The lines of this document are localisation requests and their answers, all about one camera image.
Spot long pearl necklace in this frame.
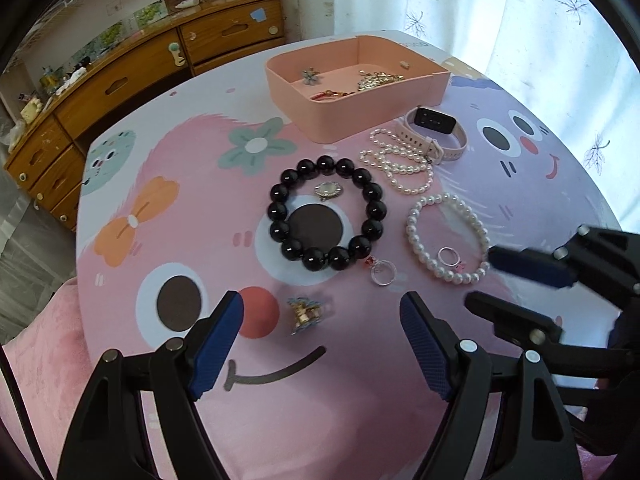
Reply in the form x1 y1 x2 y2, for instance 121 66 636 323
359 128 436 198

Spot silver ring pink stone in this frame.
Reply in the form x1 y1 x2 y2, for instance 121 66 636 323
437 246 464 269

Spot white band smartwatch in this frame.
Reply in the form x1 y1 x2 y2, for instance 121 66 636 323
398 106 468 165

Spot pink plastic tray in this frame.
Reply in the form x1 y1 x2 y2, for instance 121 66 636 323
265 35 450 144

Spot wooden desk with drawers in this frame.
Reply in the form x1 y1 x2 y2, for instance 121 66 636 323
4 0 285 230

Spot black cable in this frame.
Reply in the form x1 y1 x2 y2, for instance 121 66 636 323
0 343 54 480

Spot round pearl bracelet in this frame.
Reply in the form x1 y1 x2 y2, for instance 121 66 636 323
404 192 494 286

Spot white floral curtain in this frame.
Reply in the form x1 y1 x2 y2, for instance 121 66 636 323
278 0 640 236

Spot small gold flower brooch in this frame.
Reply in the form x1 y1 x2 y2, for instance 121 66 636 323
288 297 322 335

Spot cartoon printed table mat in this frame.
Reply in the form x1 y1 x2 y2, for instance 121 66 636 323
78 54 616 479

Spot small oval silver pendant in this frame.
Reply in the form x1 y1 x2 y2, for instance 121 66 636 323
314 181 343 202

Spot pink quilted blanket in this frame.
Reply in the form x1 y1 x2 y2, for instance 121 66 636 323
3 278 94 474

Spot black bead bracelet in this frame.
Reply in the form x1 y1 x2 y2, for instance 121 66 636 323
266 155 388 272

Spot blue flower earring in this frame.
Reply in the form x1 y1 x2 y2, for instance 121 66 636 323
303 68 320 86

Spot yellow mug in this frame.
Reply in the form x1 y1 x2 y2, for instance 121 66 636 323
20 98 42 125

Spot silver ring red stone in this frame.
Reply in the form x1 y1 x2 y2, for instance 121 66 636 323
364 256 397 287

